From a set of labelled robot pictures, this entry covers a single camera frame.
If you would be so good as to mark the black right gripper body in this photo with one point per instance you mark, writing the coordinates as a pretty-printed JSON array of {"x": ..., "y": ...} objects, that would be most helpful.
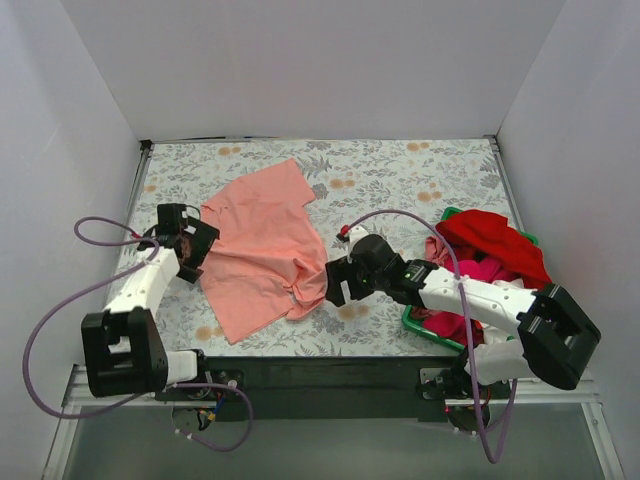
[{"x": 338, "y": 282}]

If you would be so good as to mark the magenta t shirt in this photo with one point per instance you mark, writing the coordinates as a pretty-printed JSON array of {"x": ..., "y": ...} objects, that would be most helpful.
[{"x": 444, "y": 294}]

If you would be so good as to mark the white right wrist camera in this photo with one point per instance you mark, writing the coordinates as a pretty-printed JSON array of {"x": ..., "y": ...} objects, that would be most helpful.
[{"x": 351, "y": 234}]

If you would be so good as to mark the white t shirt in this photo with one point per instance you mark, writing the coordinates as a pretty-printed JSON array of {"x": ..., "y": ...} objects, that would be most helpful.
[{"x": 497, "y": 305}]

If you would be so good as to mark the dusty pink t shirt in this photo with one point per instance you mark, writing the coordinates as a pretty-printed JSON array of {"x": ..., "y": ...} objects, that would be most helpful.
[{"x": 438, "y": 253}]

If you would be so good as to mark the red t shirt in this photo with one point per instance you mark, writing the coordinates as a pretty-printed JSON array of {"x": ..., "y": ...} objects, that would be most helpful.
[{"x": 500, "y": 251}]

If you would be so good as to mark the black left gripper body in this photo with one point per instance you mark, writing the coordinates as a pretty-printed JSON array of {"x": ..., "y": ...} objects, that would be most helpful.
[{"x": 201, "y": 245}]

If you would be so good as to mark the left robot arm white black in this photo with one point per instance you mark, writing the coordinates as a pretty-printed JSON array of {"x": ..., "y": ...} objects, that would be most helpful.
[{"x": 123, "y": 350}]

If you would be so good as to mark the floral patterned table mat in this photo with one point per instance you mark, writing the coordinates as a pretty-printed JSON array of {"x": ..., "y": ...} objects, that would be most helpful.
[{"x": 399, "y": 189}]

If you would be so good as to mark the green plastic basket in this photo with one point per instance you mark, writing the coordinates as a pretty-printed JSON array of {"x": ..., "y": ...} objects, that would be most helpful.
[{"x": 488, "y": 250}]

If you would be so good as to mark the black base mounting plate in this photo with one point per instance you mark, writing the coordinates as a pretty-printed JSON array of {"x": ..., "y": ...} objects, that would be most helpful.
[{"x": 321, "y": 388}]

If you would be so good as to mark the salmon pink t shirt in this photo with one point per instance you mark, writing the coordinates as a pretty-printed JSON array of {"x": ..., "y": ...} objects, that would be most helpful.
[{"x": 269, "y": 261}]

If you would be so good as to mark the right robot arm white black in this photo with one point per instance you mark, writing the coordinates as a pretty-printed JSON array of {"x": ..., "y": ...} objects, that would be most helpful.
[{"x": 551, "y": 336}]

